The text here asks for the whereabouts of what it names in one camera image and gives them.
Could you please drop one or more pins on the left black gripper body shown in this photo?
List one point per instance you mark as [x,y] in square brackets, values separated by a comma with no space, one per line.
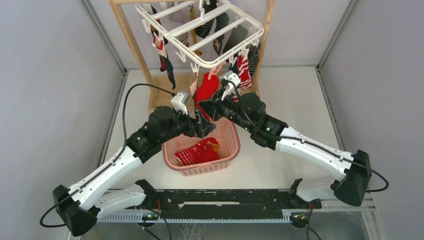
[194,129]

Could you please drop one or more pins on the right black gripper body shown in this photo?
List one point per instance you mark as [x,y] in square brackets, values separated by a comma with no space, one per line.
[226,108]

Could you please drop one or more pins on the plain red sock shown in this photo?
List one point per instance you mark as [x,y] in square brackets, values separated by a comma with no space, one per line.
[210,84]

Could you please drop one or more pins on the red sock white pattern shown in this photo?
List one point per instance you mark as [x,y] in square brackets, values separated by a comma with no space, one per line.
[207,154]

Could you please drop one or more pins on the red snowflake sock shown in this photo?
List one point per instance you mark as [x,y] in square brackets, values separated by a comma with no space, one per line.
[189,156]

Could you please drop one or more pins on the mustard yellow sock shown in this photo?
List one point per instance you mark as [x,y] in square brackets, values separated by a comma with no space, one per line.
[213,143]

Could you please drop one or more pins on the pink plastic basket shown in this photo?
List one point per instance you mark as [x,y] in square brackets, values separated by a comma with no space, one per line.
[229,142]

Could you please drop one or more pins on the red white striped sock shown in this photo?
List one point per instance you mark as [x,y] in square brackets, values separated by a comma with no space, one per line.
[243,71]

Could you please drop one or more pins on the wooden hanger stand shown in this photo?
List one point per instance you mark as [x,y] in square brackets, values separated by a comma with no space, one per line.
[158,96]

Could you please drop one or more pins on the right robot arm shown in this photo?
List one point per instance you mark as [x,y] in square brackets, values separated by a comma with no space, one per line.
[349,173]

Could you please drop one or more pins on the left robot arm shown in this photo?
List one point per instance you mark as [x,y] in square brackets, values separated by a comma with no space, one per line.
[81,205]

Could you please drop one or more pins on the white plastic sock hanger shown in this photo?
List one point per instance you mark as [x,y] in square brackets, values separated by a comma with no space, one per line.
[211,50]

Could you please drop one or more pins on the brown beige block sock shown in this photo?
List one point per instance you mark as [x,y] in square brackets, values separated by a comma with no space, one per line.
[193,84]

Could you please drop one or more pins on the black white striped sock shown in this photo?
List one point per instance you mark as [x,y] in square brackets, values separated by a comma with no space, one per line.
[253,59]

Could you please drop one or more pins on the black striped narrow sock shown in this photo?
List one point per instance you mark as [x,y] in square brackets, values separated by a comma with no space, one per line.
[203,31]

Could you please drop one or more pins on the navy santa pattern sock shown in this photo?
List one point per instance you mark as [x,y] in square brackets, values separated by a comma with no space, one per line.
[165,64]

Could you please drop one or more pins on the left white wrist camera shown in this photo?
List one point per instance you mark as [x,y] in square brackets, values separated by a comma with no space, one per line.
[179,102]

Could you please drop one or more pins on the black mounting rail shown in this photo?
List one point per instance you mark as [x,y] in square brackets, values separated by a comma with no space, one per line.
[227,204]

